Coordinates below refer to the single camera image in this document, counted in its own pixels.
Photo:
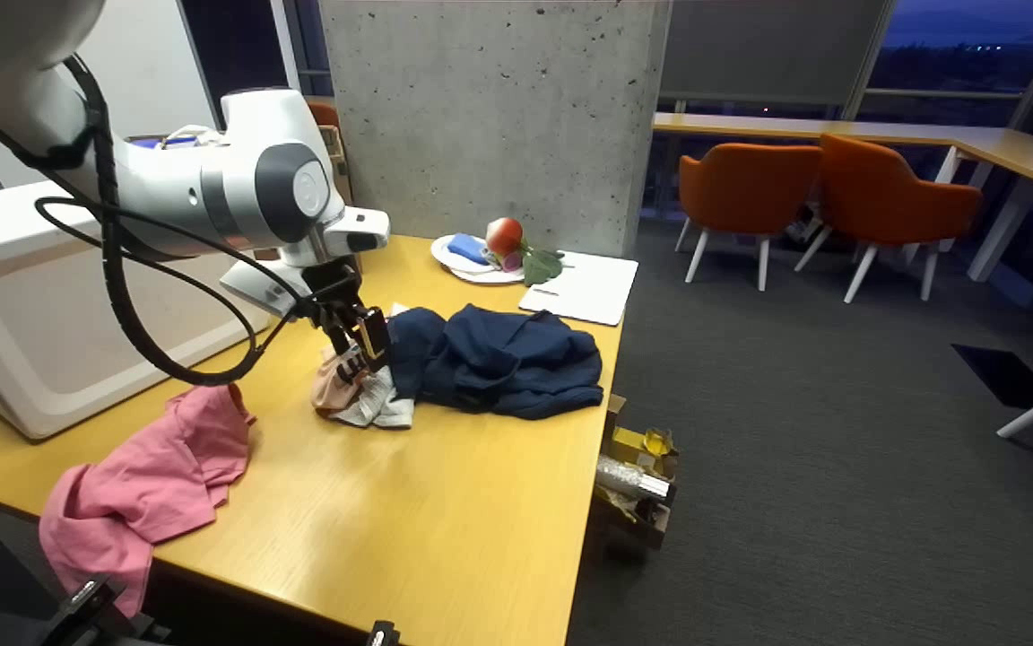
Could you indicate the blue sponge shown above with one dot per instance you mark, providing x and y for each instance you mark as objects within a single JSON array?
[{"x": 472, "y": 251}]

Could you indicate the yellow clamp under table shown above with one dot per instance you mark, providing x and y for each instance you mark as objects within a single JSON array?
[{"x": 637, "y": 483}]

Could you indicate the green leaf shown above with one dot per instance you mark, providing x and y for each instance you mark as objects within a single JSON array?
[{"x": 544, "y": 264}]

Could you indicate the white paper sheet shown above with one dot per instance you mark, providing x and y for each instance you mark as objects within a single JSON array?
[{"x": 589, "y": 290}]

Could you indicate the red apple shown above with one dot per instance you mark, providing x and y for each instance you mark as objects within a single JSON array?
[{"x": 505, "y": 239}]

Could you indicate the peach cloth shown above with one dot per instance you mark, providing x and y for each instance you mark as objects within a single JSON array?
[{"x": 334, "y": 391}]

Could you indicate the orange chair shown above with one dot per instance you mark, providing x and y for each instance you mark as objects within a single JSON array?
[
  {"x": 875, "y": 198},
  {"x": 745, "y": 187}
]

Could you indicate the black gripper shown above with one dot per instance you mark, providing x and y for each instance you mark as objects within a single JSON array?
[{"x": 346, "y": 318}]

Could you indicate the navy blue shirt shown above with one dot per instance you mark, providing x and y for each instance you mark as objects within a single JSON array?
[{"x": 485, "y": 360}]

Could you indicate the orange chair right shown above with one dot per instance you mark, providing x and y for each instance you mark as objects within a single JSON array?
[{"x": 875, "y": 198}]

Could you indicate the white plastic bin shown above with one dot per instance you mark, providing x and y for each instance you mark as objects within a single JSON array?
[{"x": 63, "y": 352}]

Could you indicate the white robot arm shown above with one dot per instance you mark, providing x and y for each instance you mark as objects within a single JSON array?
[{"x": 259, "y": 187}]

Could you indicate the grey white cloth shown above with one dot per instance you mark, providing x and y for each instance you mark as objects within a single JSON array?
[{"x": 378, "y": 404}]

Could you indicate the orange chair middle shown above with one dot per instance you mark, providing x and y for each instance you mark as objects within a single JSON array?
[{"x": 745, "y": 187}]

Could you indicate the pink shirt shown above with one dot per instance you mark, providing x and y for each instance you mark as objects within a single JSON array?
[{"x": 100, "y": 523}]

